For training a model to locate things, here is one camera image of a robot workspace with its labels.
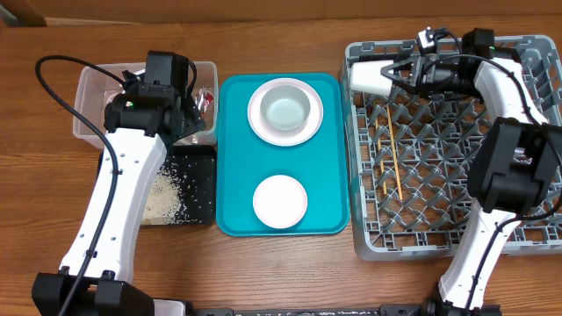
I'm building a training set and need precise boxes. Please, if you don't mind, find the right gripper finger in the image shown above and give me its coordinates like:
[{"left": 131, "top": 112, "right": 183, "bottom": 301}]
[
  {"left": 380, "top": 57, "right": 417, "bottom": 75},
  {"left": 381, "top": 72, "right": 416, "bottom": 95}
]

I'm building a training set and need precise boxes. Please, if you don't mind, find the red foil snack wrapper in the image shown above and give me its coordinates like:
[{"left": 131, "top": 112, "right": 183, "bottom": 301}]
[{"left": 194, "top": 87, "right": 214, "bottom": 117}]

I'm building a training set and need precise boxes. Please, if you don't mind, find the white paper cup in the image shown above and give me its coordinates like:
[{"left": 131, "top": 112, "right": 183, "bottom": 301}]
[{"left": 349, "top": 60, "right": 393, "bottom": 97}]

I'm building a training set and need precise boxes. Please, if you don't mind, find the wooden chopstick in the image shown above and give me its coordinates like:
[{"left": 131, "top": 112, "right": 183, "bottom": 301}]
[
  {"left": 385, "top": 105, "right": 403, "bottom": 200},
  {"left": 375, "top": 116, "right": 387, "bottom": 195}
]

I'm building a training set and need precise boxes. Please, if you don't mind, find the pile of rice grains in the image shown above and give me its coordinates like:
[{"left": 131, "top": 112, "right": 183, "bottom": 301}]
[{"left": 140, "top": 157, "right": 212, "bottom": 226}]

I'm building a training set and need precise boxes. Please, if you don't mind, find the grey-rimmed white bowl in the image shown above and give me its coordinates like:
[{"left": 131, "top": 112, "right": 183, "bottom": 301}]
[{"left": 260, "top": 85, "right": 311, "bottom": 131}]

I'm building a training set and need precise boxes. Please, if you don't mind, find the large white plate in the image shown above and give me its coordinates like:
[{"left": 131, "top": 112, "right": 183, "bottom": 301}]
[{"left": 248, "top": 77, "right": 323, "bottom": 147}]

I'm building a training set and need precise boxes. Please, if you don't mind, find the small white plate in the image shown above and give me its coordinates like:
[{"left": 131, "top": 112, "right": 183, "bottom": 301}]
[{"left": 252, "top": 175, "right": 308, "bottom": 229}]

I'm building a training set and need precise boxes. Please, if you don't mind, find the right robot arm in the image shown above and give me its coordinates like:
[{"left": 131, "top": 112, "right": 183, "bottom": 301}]
[{"left": 362, "top": 28, "right": 561, "bottom": 315}]

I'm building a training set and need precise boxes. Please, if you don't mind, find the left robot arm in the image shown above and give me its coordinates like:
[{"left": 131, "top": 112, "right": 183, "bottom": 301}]
[{"left": 32, "top": 51, "right": 205, "bottom": 315}]

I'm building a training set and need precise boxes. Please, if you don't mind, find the grey dishwasher rack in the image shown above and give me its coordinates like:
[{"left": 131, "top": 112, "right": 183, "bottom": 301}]
[{"left": 338, "top": 35, "right": 562, "bottom": 262}]

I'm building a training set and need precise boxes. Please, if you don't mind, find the clear plastic waste bin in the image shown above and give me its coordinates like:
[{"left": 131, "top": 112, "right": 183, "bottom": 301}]
[{"left": 74, "top": 61, "right": 219, "bottom": 146}]

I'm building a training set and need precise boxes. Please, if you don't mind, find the teal serving tray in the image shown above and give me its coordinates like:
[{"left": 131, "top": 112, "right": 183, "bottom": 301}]
[{"left": 216, "top": 73, "right": 349, "bottom": 237}]

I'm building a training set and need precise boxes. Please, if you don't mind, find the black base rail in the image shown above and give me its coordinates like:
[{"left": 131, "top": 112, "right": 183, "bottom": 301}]
[{"left": 153, "top": 298, "right": 502, "bottom": 316}]

